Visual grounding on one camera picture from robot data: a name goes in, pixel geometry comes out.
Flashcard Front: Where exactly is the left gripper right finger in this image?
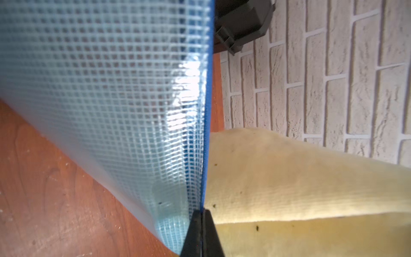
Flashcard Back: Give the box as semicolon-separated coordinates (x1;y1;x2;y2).
203;209;225;257

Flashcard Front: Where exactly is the black plastic toolbox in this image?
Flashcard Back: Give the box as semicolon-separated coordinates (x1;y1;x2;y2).
214;0;276;55

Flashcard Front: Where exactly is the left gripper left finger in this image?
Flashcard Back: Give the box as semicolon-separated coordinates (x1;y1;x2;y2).
180;211;202;257

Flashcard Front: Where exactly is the yellow cleaning cloth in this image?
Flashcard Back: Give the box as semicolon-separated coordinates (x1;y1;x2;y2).
205;128;411;257

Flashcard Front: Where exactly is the blue document bag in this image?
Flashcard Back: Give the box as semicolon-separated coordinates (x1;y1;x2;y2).
1;1;215;254

